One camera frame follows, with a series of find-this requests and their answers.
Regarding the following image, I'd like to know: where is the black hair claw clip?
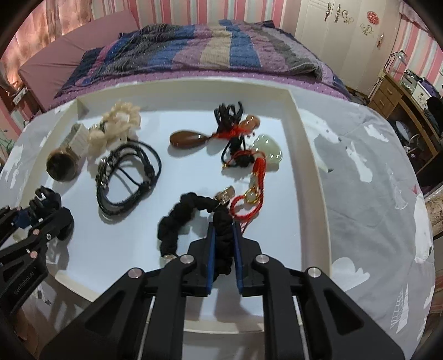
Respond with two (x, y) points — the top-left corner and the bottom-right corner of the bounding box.
(28, 186), (61, 222)

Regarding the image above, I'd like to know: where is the wristwatch white strap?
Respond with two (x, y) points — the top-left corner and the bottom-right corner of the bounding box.
(46, 123), (92, 182)

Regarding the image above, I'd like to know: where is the black ruffled scrunchie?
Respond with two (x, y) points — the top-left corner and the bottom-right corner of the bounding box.
(157, 187), (235, 277)

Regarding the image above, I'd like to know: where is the black cord bracelet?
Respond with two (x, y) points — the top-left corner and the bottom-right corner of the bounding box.
(95, 139), (163, 217)

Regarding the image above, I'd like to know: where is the cream ruffled scrunchie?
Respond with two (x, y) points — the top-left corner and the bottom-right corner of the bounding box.
(88, 101), (141, 157)

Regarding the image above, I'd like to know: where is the pale jade pendant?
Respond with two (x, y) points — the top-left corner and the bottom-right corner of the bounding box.
(251, 134), (283, 171)

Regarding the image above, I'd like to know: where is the orange gourd red cord pendant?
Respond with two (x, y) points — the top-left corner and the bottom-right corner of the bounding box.
(212, 101), (261, 140)

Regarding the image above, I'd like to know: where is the white shallow tray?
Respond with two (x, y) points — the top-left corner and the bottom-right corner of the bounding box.
(20, 78), (331, 301)

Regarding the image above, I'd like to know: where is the grey polar bear tablecloth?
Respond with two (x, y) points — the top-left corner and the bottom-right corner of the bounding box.
(1, 88), (436, 359)

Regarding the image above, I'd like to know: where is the pink headboard cushion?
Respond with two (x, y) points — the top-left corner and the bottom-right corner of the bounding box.
(18, 10), (138, 112)

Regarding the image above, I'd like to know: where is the purple dotted bed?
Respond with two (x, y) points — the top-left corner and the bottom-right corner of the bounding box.
(51, 19), (351, 108)

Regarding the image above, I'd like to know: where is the pink curtain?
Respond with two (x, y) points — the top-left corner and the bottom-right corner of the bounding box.
(1, 0), (92, 72)

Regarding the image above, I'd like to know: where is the wooden desk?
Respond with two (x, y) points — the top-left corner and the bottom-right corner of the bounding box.
(369, 74), (442, 174)

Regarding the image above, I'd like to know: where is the striped quilt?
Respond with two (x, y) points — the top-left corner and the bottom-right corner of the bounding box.
(55, 19), (324, 100)

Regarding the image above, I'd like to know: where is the white box on desk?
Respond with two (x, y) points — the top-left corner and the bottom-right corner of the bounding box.
(412, 83), (431, 110)

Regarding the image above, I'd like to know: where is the cream wardrobe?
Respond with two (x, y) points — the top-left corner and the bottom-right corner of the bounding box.
(295, 0), (400, 95)

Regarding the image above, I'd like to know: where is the desk lamp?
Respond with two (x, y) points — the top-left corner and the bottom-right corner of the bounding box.
(384, 50), (408, 73)

